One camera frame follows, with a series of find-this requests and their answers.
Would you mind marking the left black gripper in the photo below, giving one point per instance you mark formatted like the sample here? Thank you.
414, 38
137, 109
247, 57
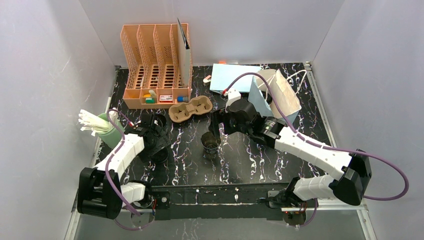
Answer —
158, 145

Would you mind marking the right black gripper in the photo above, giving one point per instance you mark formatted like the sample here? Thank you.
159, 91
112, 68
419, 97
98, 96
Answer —
220, 122

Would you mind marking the black lid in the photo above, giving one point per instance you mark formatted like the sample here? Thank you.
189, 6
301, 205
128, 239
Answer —
160, 157

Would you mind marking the black cup with shiny contents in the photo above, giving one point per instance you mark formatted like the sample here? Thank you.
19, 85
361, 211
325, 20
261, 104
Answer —
210, 143

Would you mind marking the light blue paper bag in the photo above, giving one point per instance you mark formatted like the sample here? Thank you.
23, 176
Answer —
282, 94
224, 74

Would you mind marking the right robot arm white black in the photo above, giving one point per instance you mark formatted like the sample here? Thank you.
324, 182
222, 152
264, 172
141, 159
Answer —
347, 174

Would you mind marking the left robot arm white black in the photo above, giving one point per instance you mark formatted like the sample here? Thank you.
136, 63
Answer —
100, 192

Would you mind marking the black cup upright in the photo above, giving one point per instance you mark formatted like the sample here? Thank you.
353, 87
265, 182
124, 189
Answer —
160, 122

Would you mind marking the green yellow small items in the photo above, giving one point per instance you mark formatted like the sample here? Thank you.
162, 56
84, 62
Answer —
150, 97

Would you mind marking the green straw holder cup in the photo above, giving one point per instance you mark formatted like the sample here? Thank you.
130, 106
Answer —
112, 136

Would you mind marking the small red white box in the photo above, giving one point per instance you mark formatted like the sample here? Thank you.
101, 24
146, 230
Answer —
166, 98

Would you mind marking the blue cap small item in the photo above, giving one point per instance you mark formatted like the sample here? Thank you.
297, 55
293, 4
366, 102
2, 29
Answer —
183, 99

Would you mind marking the flat light blue paper bag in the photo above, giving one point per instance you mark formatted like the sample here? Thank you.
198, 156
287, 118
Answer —
224, 74

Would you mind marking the grey folder in organizer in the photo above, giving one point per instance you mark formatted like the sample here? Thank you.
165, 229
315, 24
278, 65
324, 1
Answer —
184, 54

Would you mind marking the orange plastic file organizer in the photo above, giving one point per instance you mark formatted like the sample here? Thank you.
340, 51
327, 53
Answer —
151, 52

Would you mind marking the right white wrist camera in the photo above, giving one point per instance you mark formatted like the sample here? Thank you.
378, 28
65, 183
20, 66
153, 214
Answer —
232, 96

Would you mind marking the black base rail bar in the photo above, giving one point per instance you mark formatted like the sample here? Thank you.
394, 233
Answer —
223, 201

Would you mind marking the aluminium frame rail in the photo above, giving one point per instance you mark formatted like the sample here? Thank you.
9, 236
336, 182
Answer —
330, 220

